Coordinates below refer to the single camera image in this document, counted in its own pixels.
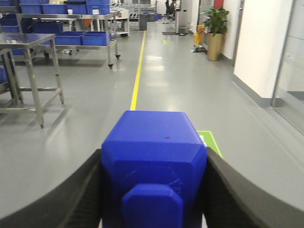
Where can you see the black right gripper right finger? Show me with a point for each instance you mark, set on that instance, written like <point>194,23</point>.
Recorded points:
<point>233,201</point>

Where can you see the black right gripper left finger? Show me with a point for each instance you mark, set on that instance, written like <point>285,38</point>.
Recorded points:
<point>75,203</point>

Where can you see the green floor sign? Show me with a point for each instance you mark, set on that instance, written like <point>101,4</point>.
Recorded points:
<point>208,138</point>

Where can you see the stainless steel work table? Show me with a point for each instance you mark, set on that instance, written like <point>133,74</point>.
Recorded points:
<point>9,41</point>

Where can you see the potted green plant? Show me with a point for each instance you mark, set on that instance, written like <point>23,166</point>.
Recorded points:
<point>216,24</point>

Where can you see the stainless steel bin cart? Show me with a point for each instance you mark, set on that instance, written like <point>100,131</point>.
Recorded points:
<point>91,40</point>

